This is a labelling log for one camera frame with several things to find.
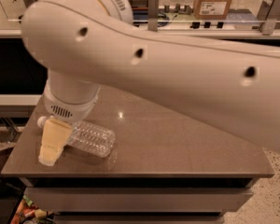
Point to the cardboard box with label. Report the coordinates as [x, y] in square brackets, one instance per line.
[211, 9]

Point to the middle metal glass bracket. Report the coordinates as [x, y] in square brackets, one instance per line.
[153, 10]

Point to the snack packets bin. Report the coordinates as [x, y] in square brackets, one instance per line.
[27, 212]

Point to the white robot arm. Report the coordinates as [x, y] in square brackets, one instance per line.
[85, 44]

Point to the grey table drawer base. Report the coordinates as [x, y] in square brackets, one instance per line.
[139, 205]

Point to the right metal glass bracket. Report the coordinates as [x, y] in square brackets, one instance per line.
[268, 25]

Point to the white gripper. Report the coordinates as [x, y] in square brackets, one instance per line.
[68, 110]

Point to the clear plastic water bottle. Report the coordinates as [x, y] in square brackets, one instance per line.
[91, 138]

